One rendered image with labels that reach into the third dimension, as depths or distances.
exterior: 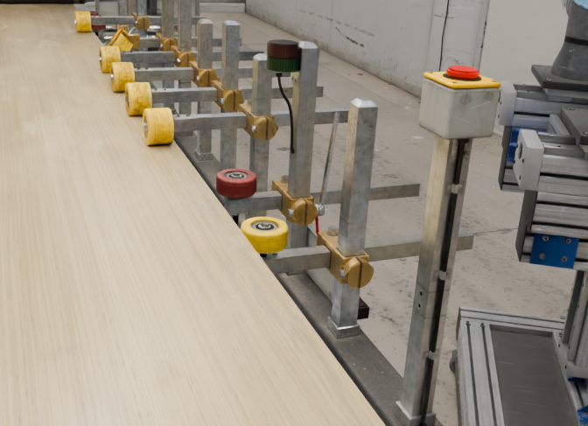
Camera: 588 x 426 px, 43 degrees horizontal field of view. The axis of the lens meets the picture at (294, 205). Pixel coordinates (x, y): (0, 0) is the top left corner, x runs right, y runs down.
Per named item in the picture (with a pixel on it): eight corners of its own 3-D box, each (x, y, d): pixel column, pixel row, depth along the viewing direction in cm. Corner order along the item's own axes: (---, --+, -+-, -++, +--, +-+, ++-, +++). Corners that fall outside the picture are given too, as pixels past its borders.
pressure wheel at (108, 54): (122, 66, 225) (118, 75, 232) (119, 42, 226) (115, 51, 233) (101, 67, 223) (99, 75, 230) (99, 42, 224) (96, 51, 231)
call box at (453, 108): (462, 128, 99) (470, 70, 96) (493, 143, 93) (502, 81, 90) (416, 130, 97) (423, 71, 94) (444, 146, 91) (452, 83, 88)
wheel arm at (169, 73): (286, 74, 226) (287, 63, 224) (290, 77, 223) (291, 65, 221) (120, 79, 208) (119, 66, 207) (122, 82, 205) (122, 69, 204)
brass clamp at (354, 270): (342, 253, 139) (345, 228, 137) (374, 286, 127) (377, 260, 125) (311, 256, 137) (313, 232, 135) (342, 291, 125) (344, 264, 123)
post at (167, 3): (172, 127, 267) (171, -11, 249) (174, 129, 264) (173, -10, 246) (163, 128, 266) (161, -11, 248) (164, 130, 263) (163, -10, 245)
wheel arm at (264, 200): (411, 194, 166) (413, 177, 165) (418, 199, 163) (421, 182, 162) (223, 212, 151) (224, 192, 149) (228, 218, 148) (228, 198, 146)
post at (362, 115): (345, 349, 138) (368, 95, 120) (353, 359, 135) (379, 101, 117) (328, 352, 137) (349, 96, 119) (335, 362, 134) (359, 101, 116)
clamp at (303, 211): (292, 200, 160) (294, 178, 158) (317, 224, 148) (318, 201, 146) (268, 202, 158) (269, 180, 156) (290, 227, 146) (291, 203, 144)
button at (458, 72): (465, 78, 95) (467, 65, 94) (484, 85, 91) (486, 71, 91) (438, 79, 93) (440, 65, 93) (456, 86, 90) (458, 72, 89)
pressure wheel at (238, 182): (248, 216, 156) (249, 164, 152) (260, 231, 149) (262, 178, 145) (211, 219, 153) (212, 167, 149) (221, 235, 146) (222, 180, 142)
